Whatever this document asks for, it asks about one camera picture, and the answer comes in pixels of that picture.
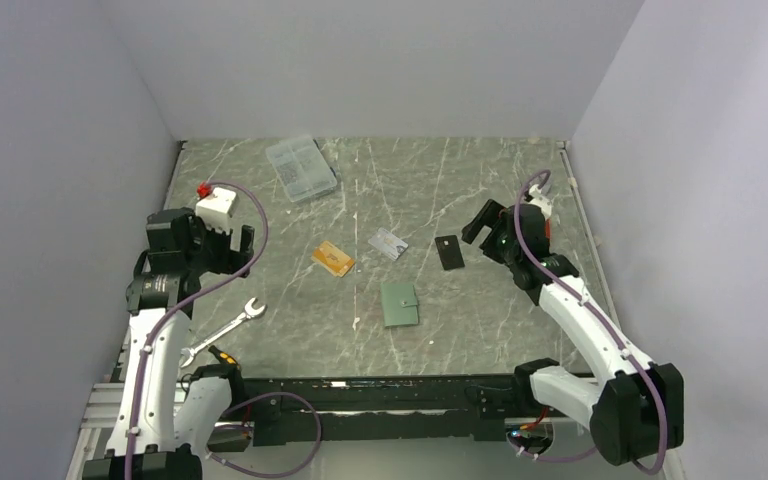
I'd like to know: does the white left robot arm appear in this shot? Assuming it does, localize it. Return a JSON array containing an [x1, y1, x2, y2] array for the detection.
[[82, 208, 257, 479]]

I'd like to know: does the clear plastic organizer box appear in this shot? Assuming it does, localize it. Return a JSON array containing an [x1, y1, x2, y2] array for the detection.
[[265, 136, 337, 203]]

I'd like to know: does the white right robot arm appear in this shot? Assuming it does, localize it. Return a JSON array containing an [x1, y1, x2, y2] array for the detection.
[[461, 198, 684, 472]]

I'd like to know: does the green card holder wallet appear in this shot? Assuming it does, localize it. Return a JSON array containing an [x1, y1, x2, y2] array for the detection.
[[380, 283, 419, 328]]

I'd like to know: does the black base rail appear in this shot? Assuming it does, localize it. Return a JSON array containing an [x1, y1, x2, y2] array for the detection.
[[219, 373, 566, 446]]

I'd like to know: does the aluminium frame rail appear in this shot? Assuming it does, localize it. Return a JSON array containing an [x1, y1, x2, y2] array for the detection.
[[65, 382, 190, 480]]

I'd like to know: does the gold credit card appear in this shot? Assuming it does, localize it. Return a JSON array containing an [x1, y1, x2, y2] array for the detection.
[[311, 241, 355, 278]]

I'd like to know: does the yellow black screwdriver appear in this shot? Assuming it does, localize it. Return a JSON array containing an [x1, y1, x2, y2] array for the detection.
[[208, 345, 240, 369]]

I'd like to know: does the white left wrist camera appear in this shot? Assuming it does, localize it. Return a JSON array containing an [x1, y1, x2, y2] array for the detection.
[[195, 183, 238, 234]]

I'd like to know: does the black credit card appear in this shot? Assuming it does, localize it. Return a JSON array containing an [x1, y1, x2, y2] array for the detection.
[[434, 235, 465, 271]]

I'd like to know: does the silver open-end wrench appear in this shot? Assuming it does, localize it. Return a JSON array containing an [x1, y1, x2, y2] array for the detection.
[[179, 297, 267, 368]]

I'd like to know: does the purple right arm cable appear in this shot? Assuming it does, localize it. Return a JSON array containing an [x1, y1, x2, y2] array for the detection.
[[507, 169, 669, 476]]

